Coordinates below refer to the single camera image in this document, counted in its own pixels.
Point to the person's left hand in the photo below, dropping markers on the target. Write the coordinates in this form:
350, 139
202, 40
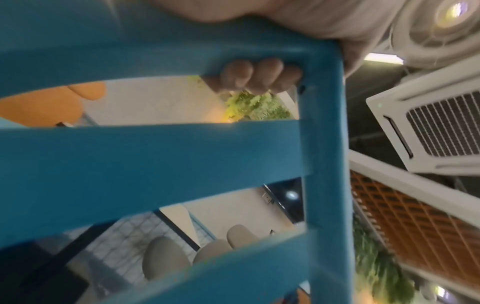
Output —
307, 17

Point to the blue plastic slatted chair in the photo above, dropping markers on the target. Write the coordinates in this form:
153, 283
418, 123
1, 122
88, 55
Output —
150, 151

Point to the white rectangular ceiling light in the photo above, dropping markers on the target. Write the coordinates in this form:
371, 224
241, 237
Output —
384, 58

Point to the green leafy plant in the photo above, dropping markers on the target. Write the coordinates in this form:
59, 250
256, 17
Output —
258, 107
378, 267

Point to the white round ceiling fan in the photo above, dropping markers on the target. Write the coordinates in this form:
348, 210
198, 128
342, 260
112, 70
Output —
431, 32

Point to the white ceiling air conditioner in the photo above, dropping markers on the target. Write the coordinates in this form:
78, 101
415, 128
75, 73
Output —
442, 124

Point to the dark glass window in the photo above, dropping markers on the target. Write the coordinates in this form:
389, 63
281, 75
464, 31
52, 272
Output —
288, 199

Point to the beige round chair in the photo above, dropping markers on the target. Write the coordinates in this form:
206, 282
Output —
165, 258
212, 251
243, 236

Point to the orange chair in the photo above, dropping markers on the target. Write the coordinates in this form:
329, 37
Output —
41, 108
90, 90

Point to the orange lattice panel white frame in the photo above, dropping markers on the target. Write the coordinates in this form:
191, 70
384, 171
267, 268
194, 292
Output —
420, 222

